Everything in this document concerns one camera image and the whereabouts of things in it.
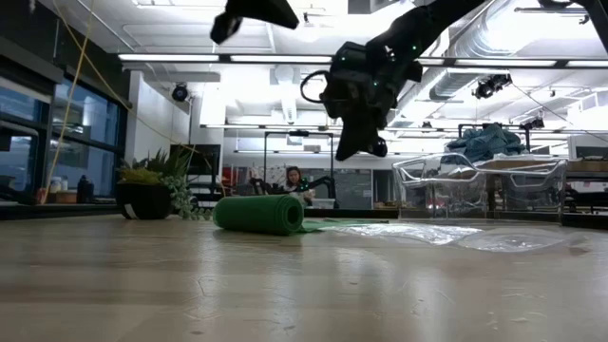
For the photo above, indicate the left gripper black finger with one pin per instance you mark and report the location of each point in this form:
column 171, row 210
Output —
column 266, row 5
column 278, row 20

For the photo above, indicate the clear plastic zip bag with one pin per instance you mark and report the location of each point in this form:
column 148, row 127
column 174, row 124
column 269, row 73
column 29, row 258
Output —
column 427, row 233

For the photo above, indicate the green elastic bandage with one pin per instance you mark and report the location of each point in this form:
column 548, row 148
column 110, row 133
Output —
column 259, row 214

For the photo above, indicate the clear plastic bin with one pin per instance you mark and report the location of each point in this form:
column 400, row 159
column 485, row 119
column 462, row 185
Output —
column 522, row 190

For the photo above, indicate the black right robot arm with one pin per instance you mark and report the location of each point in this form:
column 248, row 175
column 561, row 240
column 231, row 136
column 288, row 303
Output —
column 418, row 28

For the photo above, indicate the black background robot arm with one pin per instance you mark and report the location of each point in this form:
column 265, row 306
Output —
column 323, row 183

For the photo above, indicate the person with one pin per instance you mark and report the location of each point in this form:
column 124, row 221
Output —
column 293, row 178

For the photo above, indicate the black ceiling spotlight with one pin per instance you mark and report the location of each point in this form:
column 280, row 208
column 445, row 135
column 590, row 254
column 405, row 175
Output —
column 180, row 92

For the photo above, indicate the black metal stand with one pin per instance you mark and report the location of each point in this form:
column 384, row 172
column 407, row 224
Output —
column 266, row 166

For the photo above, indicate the blue cloth pile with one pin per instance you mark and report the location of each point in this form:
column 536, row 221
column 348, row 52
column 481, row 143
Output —
column 484, row 142

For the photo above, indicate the black computer monitor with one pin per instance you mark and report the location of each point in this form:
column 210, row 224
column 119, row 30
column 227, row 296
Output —
column 199, row 159

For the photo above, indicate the potted succulent plant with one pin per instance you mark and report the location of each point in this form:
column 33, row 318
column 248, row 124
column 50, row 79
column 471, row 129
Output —
column 142, row 202

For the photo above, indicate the wooden workbench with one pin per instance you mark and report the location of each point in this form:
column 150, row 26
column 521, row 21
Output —
column 584, row 166

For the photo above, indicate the black bottle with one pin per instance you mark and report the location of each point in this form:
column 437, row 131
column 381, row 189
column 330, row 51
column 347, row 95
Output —
column 84, row 190

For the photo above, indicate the white plastic jar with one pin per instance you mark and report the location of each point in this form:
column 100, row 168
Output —
column 57, row 184

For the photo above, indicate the brown bowl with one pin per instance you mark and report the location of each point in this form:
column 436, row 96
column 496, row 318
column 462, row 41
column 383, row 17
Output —
column 66, row 197

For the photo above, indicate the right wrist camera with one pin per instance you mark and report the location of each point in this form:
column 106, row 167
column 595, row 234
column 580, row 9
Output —
column 334, row 104

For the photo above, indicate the black ceiling camera fixture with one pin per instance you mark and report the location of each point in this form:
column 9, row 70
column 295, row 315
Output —
column 491, row 85

